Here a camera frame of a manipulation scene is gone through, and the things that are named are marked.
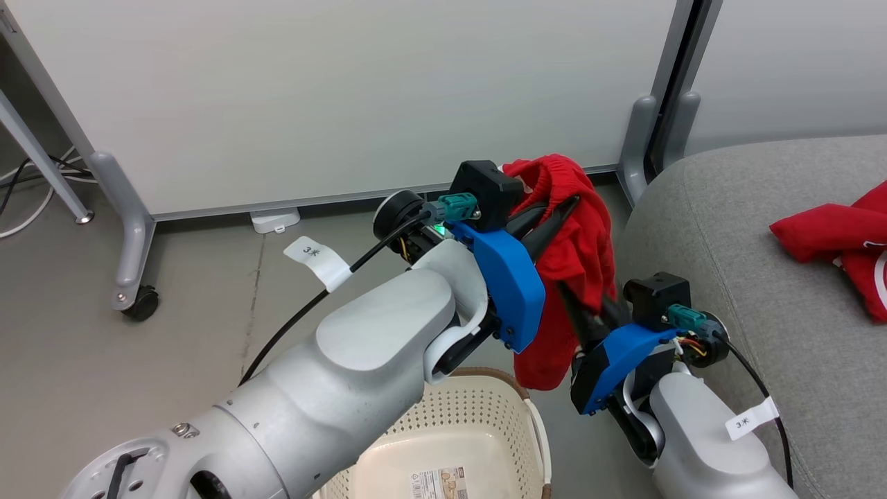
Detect right gripper blue body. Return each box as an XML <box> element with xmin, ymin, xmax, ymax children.
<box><xmin>570</xmin><ymin>321</ymin><xmax>680</xmax><ymax>417</ymax></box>

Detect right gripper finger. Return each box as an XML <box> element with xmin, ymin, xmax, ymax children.
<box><xmin>599</xmin><ymin>294</ymin><xmax>630</xmax><ymax>329</ymax></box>
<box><xmin>557</xmin><ymin>280</ymin><xmax>608</xmax><ymax>346</ymax></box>

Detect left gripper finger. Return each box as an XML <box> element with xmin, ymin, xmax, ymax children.
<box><xmin>521</xmin><ymin>195</ymin><xmax>581</xmax><ymax>263</ymax></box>
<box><xmin>506</xmin><ymin>204</ymin><xmax>550</xmax><ymax>241</ymax></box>

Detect left gripper blue body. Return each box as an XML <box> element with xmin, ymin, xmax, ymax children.
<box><xmin>443</xmin><ymin>220</ymin><xmax>547</xmax><ymax>354</ymax></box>

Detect red shorts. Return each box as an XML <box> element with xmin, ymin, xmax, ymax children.
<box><xmin>502</xmin><ymin>153</ymin><xmax>618</xmax><ymax>392</ymax></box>

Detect red jersey with white trim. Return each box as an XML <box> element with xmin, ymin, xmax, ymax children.
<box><xmin>769</xmin><ymin>181</ymin><xmax>887</xmax><ymax>325</ymax></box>

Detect grey fabric sofa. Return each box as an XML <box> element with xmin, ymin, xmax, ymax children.
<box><xmin>616</xmin><ymin>134</ymin><xmax>887</xmax><ymax>499</ymax></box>

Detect beige perforated laundry basket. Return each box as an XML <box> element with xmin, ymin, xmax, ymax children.
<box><xmin>310</xmin><ymin>367</ymin><xmax>554</xmax><ymax>499</ymax></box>

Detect basket bottom label sticker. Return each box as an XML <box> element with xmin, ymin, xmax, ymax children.
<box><xmin>410</xmin><ymin>467</ymin><xmax>469</xmax><ymax>499</ymax></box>

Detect white partition panel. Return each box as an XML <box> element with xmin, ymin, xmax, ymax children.
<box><xmin>0</xmin><ymin>0</ymin><xmax>694</xmax><ymax>222</ymax></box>

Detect white power adapter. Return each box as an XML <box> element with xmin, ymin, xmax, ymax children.
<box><xmin>250</xmin><ymin>207</ymin><xmax>301</xmax><ymax>235</ymax></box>

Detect frosted partition panel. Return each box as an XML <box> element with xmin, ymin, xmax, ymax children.
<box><xmin>683</xmin><ymin>0</ymin><xmax>887</xmax><ymax>157</ymax></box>

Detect black caster wheel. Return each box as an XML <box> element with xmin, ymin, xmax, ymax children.
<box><xmin>121</xmin><ymin>285</ymin><xmax>160</xmax><ymax>322</ymax></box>

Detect grey metal table leg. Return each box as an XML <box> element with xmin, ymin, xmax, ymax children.
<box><xmin>0</xmin><ymin>87</ymin><xmax>96</xmax><ymax>225</ymax></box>

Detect left teal cable connector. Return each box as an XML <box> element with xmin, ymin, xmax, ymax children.
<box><xmin>437</xmin><ymin>193</ymin><xmax>480</xmax><ymax>222</ymax></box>

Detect teal cable connector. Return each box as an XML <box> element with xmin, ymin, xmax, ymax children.
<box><xmin>437</xmin><ymin>193</ymin><xmax>480</xmax><ymax>222</ymax></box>
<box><xmin>667</xmin><ymin>304</ymin><xmax>708</xmax><ymax>335</ymax></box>

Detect right teal cable connector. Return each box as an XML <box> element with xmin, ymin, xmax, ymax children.
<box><xmin>667</xmin><ymin>304</ymin><xmax>708</xmax><ymax>335</ymax></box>

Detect grey partition end post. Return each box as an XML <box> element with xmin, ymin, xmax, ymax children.
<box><xmin>616</xmin><ymin>94</ymin><xmax>658</xmax><ymax>207</ymax></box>

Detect right cable white tag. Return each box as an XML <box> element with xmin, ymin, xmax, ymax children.
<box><xmin>725</xmin><ymin>396</ymin><xmax>781</xmax><ymax>442</ymax></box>

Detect cable white tag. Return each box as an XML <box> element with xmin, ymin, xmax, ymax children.
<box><xmin>725</xmin><ymin>396</ymin><xmax>781</xmax><ymax>442</ymax></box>
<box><xmin>283</xmin><ymin>236</ymin><xmax>353</xmax><ymax>293</ymax></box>

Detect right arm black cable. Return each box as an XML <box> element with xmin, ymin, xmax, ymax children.
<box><xmin>714</xmin><ymin>331</ymin><xmax>796</xmax><ymax>489</ymax></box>

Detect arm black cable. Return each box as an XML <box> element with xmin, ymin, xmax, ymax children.
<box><xmin>238</xmin><ymin>210</ymin><xmax>432</xmax><ymax>387</ymax></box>
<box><xmin>714</xmin><ymin>331</ymin><xmax>796</xmax><ymax>489</ymax></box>

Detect grey rounded panel post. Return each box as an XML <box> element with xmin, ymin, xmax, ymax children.
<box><xmin>662</xmin><ymin>90</ymin><xmax>701</xmax><ymax>172</ymax></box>

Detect left cable white tag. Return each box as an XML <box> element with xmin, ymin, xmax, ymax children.
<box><xmin>283</xmin><ymin>236</ymin><xmax>353</xmax><ymax>293</ymax></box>

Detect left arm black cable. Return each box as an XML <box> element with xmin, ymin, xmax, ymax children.
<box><xmin>238</xmin><ymin>210</ymin><xmax>432</xmax><ymax>387</ymax></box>

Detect grey partition foot post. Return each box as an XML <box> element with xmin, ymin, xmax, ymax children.
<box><xmin>89</xmin><ymin>150</ymin><xmax>157</xmax><ymax>313</ymax></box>

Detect white floor cable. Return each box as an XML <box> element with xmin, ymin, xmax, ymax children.
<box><xmin>0</xmin><ymin>147</ymin><xmax>94</xmax><ymax>240</ymax></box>

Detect black floor cable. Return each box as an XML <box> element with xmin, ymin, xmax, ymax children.
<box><xmin>0</xmin><ymin>156</ymin><xmax>92</xmax><ymax>217</ymax></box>

